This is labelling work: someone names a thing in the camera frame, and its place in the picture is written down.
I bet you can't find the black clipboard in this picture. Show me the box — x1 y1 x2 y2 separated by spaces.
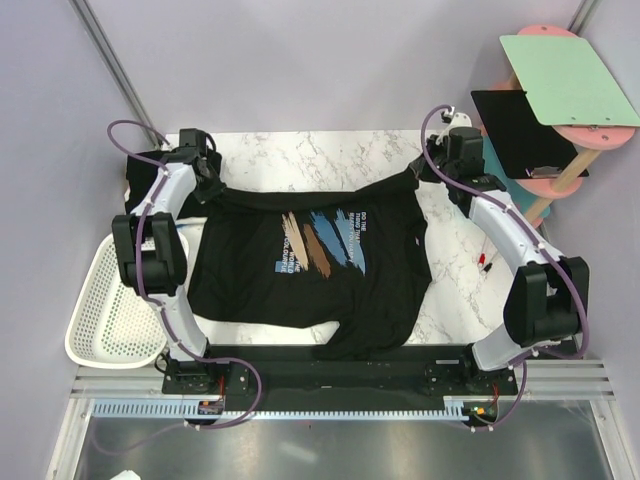
471 90 578 180

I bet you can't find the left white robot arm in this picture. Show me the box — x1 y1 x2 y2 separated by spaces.
112 139 224 393

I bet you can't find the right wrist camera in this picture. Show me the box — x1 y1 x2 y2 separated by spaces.
446 127 483 161

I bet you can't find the white perforated laundry basket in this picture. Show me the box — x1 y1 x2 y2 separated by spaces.
64 236 167 370

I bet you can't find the pink wooden shelf stand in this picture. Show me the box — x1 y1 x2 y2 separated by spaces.
471 24 639 226

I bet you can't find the black printed t shirt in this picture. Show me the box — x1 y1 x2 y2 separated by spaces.
188 169 432 359

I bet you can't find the aluminium frame rail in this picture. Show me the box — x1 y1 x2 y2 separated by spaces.
69 0 154 127

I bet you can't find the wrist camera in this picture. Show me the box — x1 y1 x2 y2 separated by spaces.
178 128 207 150
446 127 483 161

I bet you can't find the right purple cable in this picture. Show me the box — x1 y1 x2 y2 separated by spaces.
420 103 591 434

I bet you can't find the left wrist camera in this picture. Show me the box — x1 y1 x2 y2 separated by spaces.
178 128 207 150

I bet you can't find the light blue cable duct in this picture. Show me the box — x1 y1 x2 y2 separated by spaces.
92 397 471 421

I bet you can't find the green clipboard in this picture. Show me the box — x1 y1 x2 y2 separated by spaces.
500 35 639 128

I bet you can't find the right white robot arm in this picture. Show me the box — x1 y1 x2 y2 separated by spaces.
411 152 590 394

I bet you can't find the folded black t shirt stack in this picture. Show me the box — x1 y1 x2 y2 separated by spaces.
124 156 208 219

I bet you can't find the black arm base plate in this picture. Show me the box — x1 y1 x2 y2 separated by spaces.
162 345 517 399

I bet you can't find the teal mat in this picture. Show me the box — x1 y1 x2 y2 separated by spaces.
482 132 548 214

